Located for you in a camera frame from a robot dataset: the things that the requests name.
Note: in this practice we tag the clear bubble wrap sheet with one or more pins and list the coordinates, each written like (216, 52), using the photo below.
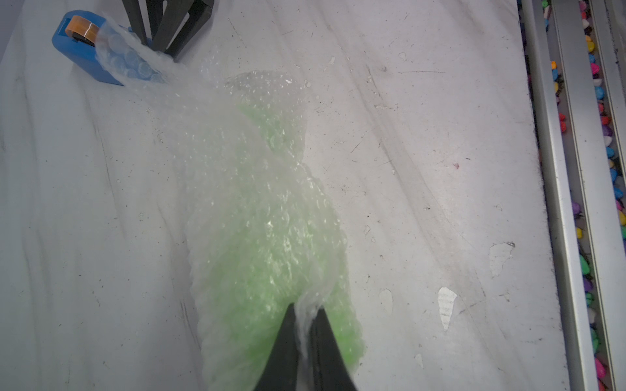
(188, 100)

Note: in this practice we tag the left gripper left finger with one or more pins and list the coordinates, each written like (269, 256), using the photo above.
(281, 370)

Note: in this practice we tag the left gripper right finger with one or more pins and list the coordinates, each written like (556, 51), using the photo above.
(328, 370)

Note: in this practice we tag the aluminium front rail frame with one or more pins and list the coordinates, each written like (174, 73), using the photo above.
(575, 54)

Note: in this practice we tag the green plastic wine glass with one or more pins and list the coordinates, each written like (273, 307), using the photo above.
(262, 234)

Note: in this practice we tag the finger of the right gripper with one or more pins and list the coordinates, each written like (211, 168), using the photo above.
(142, 19)
(175, 23)

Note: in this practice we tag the blue tape dispenser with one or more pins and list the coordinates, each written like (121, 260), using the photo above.
(83, 46)

